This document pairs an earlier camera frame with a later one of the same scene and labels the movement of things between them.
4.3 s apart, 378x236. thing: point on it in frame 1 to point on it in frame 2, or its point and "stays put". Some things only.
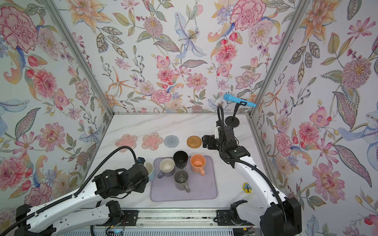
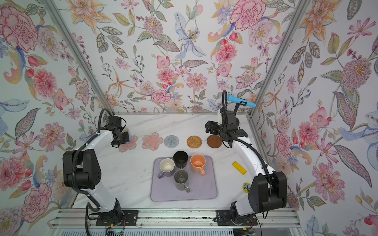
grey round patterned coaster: (171, 141) stays put
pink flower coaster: (126, 140) stays put
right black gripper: (213, 139) to (212, 124)
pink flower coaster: (151, 141) stays put
